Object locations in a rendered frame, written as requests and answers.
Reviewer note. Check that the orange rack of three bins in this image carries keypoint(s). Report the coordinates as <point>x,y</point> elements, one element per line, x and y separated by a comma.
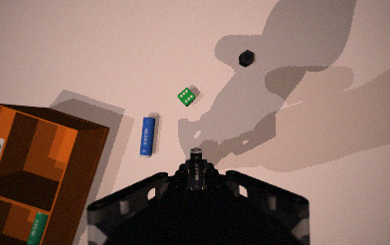
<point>48,161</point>

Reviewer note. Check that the green aa battery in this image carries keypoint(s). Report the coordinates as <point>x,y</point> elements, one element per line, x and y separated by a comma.
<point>38,228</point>

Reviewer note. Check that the green die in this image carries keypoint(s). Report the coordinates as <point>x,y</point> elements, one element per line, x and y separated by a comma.
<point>186,97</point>

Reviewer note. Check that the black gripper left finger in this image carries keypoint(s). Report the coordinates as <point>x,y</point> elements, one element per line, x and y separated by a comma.
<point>106,213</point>

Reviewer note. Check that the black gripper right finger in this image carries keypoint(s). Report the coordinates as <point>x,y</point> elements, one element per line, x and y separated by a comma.
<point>290,208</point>

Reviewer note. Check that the black battery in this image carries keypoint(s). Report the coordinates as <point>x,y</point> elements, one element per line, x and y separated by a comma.
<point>196,168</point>

